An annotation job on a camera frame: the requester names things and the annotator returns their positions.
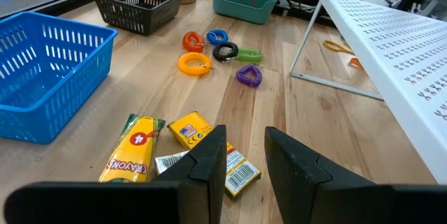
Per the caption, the red-orange coil wristband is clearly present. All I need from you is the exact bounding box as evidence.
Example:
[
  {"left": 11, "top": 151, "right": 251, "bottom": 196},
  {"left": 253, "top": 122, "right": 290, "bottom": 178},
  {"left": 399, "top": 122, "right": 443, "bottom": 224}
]
[{"left": 182, "top": 31, "right": 205, "bottom": 53}]

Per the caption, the black plastic basket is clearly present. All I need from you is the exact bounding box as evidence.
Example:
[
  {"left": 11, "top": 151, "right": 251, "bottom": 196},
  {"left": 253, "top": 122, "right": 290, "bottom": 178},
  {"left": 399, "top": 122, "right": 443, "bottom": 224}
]
[{"left": 89, "top": 0, "right": 186, "bottom": 36}]

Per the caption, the blue coil wristband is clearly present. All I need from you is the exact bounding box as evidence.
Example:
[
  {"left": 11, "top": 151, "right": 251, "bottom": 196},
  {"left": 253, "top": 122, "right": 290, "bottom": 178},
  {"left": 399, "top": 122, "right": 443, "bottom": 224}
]
[{"left": 205, "top": 29, "right": 230, "bottom": 46}]

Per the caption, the green coil wristband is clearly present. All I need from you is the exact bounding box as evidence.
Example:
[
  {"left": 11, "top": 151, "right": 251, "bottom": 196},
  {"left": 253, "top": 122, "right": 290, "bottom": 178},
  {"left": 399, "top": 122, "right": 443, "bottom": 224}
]
[{"left": 233, "top": 47, "right": 265, "bottom": 63}]

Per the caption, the yellow-orange coil wristband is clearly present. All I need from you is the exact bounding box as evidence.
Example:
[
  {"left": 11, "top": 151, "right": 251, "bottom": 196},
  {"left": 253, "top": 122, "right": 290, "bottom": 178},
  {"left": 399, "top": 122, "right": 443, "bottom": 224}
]
[{"left": 177, "top": 52, "right": 213, "bottom": 77}]

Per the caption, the purple coil wristband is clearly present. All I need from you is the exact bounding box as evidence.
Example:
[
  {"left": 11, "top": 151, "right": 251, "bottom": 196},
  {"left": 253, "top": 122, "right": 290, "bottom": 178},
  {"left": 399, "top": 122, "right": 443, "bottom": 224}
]
[{"left": 235, "top": 64, "right": 263, "bottom": 88}]

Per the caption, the yellow crayon box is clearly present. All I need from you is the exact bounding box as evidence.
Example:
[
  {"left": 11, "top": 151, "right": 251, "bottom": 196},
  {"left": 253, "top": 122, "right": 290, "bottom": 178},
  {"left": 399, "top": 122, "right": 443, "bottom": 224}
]
[
  {"left": 154, "top": 150, "right": 191, "bottom": 177},
  {"left": 98, "top": 113, "right": 166, "bottom": 183},
  {"left": 167, "top": 111, "right": 262, "bottom": 200}
]

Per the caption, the teal plastic bin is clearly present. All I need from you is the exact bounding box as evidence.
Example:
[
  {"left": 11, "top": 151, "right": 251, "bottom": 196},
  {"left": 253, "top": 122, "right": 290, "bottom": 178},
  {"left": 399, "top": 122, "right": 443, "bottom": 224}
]
[{"left": 212, "top": 0, "right": 279, "bottom": 25}]

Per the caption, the white perforated metal shelf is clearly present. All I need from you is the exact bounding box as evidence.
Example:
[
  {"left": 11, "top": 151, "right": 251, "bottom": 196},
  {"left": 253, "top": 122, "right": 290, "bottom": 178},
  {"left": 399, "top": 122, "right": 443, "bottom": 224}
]
[{"left": 289, "top": 0, "right": 447, "bottom": 186}]

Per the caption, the blue plastic basket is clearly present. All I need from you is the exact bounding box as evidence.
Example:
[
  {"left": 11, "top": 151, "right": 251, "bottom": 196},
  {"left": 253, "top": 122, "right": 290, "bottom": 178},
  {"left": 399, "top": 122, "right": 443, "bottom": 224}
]
[{"left": 0, "top": 10, "right": 119, "bottom": 144}]

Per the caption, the black coil wristband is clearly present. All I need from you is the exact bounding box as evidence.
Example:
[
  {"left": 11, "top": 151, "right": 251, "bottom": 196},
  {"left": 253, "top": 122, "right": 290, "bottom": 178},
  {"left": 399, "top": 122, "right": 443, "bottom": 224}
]
[{"left": 212, "top": 41, "right": 240, "bottom": 62}]

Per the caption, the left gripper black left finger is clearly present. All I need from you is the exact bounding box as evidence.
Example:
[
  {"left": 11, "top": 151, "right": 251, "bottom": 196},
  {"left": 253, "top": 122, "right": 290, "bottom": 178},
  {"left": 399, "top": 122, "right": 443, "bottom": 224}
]
[{"left": 3, "top": 124, "right": 228, "bottom": 224}]

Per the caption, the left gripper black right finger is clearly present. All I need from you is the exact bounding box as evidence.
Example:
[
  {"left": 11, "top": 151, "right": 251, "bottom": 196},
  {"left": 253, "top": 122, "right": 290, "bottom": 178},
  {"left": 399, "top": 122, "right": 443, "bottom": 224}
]
[{"left": 264, "top": 126, "right": 447, "bottom": 224}]

